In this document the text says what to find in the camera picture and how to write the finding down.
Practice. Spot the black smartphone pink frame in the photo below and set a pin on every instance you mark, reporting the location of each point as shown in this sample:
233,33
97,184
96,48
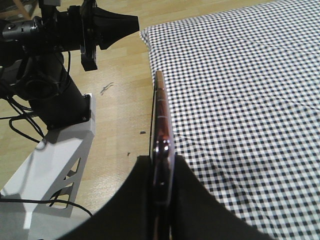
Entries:
162,155

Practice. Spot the black white checkered bedsheet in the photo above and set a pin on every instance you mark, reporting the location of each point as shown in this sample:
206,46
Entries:
244,94

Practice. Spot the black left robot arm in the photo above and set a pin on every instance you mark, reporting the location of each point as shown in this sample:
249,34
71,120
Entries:
31,56

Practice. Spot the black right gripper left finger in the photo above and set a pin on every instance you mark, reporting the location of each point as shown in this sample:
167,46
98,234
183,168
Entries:
125,215

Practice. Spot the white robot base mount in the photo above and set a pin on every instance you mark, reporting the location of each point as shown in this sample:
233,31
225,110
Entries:
36,202

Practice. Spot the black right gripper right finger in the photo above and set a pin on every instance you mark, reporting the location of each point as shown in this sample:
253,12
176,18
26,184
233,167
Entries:
197,215

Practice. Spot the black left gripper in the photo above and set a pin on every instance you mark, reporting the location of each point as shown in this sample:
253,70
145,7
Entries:
76,30

